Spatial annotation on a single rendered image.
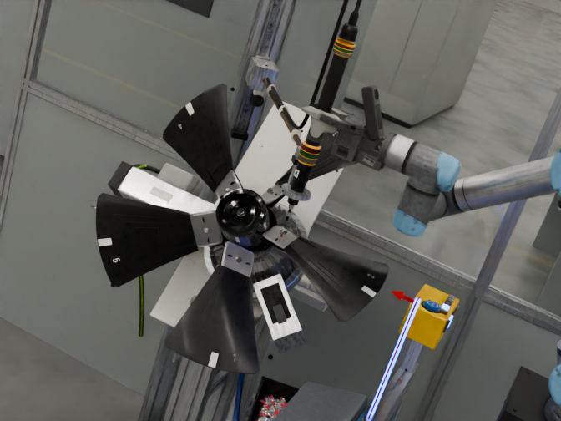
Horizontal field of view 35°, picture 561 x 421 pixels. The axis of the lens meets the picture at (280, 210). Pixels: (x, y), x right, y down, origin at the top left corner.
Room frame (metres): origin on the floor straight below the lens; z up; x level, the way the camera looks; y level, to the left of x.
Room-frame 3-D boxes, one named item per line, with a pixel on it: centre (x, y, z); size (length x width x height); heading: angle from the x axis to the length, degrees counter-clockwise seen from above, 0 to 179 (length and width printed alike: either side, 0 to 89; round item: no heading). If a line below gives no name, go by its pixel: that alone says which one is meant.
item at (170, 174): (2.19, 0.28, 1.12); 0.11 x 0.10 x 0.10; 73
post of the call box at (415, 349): (2.09, -0.45, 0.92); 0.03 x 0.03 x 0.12; 73
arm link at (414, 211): (1.86, -0.29, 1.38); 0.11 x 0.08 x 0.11; 148
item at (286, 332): (1.93, -0.08, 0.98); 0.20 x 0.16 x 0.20; 163
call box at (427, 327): (2.09, -0.45, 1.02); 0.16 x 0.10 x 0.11; 163
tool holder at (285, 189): (1.93, -0.02, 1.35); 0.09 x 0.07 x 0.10; 18
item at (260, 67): (2.51, 0.17, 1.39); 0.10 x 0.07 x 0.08; 18
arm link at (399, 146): (1.87, -0.20, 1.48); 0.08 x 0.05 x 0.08; 163
